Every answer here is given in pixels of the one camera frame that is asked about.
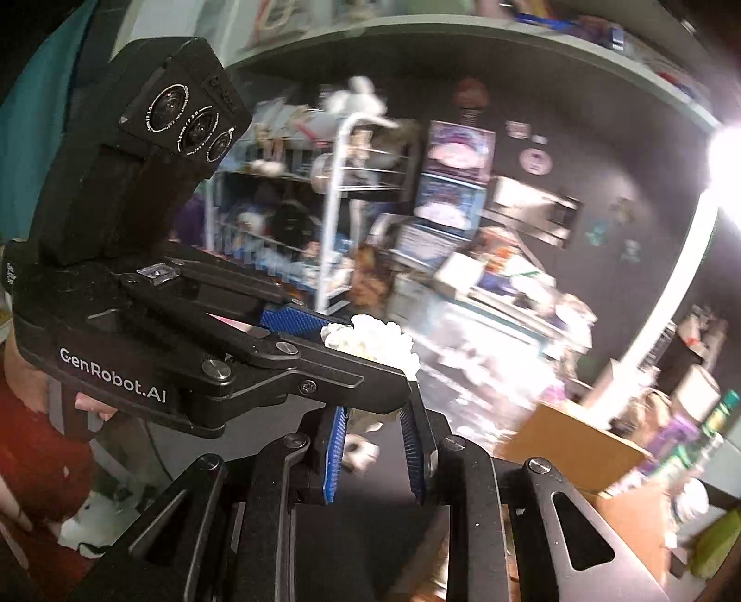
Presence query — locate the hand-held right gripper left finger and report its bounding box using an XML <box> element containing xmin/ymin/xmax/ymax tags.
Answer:
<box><xmin>69</xmin><ymin>405</ymin><xmax>348</xmax><ymax>602</ymax></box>

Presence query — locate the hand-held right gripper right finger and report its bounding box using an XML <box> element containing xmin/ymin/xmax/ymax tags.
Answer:
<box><xmin>399</xmin><ymin>396</ymin><xmax>672</xmax><ymax>602</ymax></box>

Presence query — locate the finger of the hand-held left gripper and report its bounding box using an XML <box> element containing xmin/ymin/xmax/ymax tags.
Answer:
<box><xmin>121</xmin><ymin>242</ymin><xmax>328</xmax><ymax>348</ymax></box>
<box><xmin>200</xmin><ymin>339</ymin><xmax>412</xmax><ymax>414</ymax></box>

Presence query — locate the white flower hair clip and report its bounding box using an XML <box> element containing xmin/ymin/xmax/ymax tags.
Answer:
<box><xmin>321</xmin><ymin>314</ymin><xmax>421</xmax><ymax>381</ymax></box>

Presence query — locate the brown cardboard box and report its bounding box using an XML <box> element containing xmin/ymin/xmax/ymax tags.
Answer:
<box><xmin>498</xmin><ymin>401</ymin><xmax>692</xmax><ymax>588</ymax></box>

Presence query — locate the person's left hand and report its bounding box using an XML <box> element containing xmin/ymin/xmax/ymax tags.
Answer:
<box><xmin>74</xmin><ymin>392</ymin><xmax>119</xmax><ymax>423</ymax></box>

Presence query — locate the white ghost figure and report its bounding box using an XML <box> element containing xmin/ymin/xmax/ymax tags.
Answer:
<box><xmin>341</xmin><ymin>437</ymin><xmax>380</xmax><ymax>471</ymax></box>

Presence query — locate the brown snack bag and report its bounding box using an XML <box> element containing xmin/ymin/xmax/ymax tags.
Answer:
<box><xmin>350</xmin><ymin>246</ymin><xmax>395</xmax><ymax>310</ymax></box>

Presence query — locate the black plush toy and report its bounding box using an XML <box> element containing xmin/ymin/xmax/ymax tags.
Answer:
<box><xmin>272</xmin><ymin>200</ymin><xmax>319</xmax><ymax>244</ymax></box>

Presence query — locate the white drawer organizer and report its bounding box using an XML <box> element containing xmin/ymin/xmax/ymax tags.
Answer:
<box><xmin>394</xmin><ymin>272</ymin><xmax>580</xmax><ymax>348</ymax></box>

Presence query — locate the clear gift bag with bow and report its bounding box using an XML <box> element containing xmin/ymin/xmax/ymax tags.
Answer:
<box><xmin>399</xmin><ymin>301</ymin><xmax>557</xmax><ymax>406</ymax></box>

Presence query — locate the blue and white card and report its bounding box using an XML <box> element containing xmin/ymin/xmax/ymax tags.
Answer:
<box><xmin>394</xmin><ymin>223</ymin><xmax>446</xmax><ymax>270</ymax></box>

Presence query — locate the white tray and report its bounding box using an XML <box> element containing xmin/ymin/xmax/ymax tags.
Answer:
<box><xmin>434</xmin><ymin>251</ymin><xmax>557</xmax><ymax>302</ymax></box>

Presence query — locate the blue character box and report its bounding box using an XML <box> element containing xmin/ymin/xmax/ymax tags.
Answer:
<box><xmin>414</xmin><ymin>174</ymin><xmax>490</xmax><ymax>229</ymax></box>

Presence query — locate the white plush toy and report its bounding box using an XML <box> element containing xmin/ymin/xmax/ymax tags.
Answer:
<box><xmin>321</xmin><ymin>75</ymin><xmax>389</xmax><ymax>118</ymax></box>

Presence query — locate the person's red clothing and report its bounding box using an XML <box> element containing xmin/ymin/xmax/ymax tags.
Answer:
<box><xmin>0</xmin><ymin>382</ymin><xmax>99</xmax><ymax>602</ymax></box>

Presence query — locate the pink character box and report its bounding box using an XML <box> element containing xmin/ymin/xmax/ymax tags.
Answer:
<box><xmin>425</xmin><ymin>120</ymin><xmax>497</xmax><ymax>175</ymax></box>

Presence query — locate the spring character figure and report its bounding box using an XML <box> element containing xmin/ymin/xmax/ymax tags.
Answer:
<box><xmin>453</xmin><ymin>78</ymin><xmax>490</xmax><ymax>122</ymax></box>

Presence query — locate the round character badge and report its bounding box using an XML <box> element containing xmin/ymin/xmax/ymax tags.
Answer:
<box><xmin>519</xmin><ymin>147</ymin><xmax>550</xmax><ymax>176</ymax></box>

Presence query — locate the white tube container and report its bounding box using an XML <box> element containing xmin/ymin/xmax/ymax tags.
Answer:
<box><xmin>674</xmin><ymin>364</ymin><xmax>722</xmax><ymax>418</ymax></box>

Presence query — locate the black mesh pen holder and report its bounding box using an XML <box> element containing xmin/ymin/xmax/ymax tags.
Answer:
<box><xmin>660</xmin><ymin>307</ymin><xmax>727</xmax><ymax>395</ymax></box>

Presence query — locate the white desk lamp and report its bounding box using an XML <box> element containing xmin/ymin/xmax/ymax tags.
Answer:
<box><xmin>584</xmin><ymin>116</ymin><xmax>741</xmax><ymax>429</ymax></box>

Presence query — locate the green bottle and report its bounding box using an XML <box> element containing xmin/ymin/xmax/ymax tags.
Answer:
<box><xmin>703</xmin><ymin>390</ymin><xmax>741</xmax><ymax>441</ymax></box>

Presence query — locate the white wire rack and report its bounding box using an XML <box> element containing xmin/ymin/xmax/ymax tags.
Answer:
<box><xmin>214</xmin><ymin>113</ymin><xmax>421</xmax><ymax>316</ymax></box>

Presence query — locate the grey wall socket panel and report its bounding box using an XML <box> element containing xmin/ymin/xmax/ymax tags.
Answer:
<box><xmin>483</xmin><ymin>176</ymin><xmax>583</xmax><ymax>247</ymax></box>

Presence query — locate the white wall shelf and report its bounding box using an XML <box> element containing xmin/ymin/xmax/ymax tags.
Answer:
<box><xmin>226</xmin><ymin>0</ymin><xmax>724</xmax><ymax>131</ymax></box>

